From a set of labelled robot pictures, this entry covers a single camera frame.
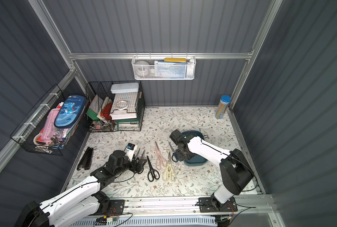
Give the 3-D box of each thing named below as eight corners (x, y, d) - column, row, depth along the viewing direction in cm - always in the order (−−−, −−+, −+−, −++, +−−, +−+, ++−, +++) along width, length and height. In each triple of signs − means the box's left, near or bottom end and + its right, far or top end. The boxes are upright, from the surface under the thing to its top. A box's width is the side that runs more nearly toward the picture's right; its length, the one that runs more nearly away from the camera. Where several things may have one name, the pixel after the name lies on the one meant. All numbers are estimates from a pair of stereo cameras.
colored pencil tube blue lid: (213, 117, 116) (219, 99, 100) (217, 112, 120) (223, 94, 104) (220, 121, 114) (228, 103, 98) (224, 115, 118) (231, 97, 102)
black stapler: (79, 170, 89) (77, 168, 86) (88, 149, 98) (86, 146, 96) (88, 170, 89) (86, 168, 86) (96, 149, 98) (94, 146, 96)
